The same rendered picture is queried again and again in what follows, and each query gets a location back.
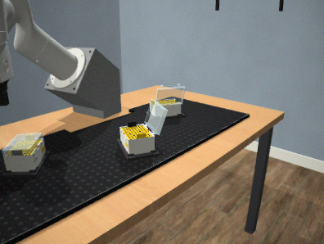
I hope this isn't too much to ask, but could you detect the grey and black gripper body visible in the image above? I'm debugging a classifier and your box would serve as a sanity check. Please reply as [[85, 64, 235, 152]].
[[0, 43, 14, 83]]

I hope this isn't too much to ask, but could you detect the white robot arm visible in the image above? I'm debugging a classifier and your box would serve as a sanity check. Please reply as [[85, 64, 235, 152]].
[[0, 0, 86, 88]]

